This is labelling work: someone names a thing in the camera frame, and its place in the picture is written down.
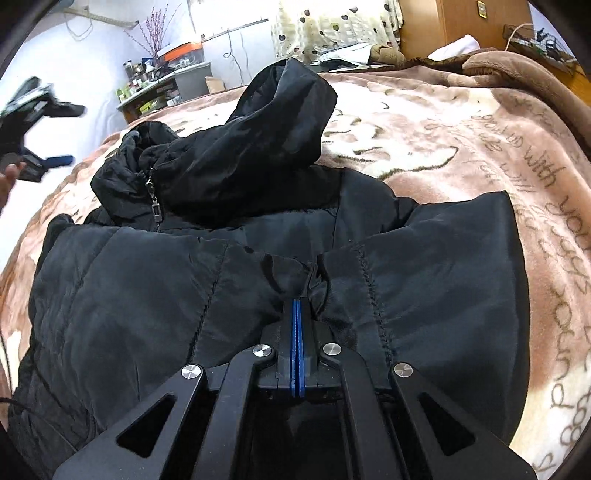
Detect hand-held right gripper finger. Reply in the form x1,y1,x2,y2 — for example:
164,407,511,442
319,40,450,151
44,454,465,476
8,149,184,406
296,298,539,480
53,298,297,480

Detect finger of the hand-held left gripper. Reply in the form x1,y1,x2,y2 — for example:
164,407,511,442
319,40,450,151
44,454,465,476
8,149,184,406
21,148,75,182
44,102,88,117

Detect black puffer jacket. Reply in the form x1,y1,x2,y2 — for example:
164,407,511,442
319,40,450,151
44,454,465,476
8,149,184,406
7,58,532,480

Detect person's left hand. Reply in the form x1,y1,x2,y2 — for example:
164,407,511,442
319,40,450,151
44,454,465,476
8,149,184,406
0,164,20,215

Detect cluttered desk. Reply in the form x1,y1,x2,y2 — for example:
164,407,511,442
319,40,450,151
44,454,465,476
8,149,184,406
116,62,213,123

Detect dried flower branches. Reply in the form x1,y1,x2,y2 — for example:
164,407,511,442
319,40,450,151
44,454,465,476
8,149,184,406
124,7,178,61

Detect grey storage bin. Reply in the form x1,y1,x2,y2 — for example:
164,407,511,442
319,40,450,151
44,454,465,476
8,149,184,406
173,63,213,102

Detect orange lid clear box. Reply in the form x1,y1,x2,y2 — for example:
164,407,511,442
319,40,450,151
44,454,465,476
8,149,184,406
159,41,206,66

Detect brown printed fleece blanket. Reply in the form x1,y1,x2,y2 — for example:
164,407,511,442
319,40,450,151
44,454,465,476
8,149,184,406
0,46,591,480

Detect heart print curtain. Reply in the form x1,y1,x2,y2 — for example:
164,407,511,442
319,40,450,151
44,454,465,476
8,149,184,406
272,0,402,58

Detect brown plush toy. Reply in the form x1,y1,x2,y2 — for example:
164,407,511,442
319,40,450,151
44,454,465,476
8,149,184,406
369,45,406,65

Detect white folded cloth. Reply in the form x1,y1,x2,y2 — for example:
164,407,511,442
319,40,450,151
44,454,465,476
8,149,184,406
429,34,481,58

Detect wooden wardrobe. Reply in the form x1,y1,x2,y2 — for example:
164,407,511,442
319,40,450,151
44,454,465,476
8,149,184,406
397,0,534,61

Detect white wall pipe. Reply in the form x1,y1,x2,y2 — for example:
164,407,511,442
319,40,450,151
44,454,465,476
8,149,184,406
65,9,139,27

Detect wire basket with chargers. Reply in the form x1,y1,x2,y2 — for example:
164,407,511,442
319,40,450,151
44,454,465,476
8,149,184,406
501,23,578,75

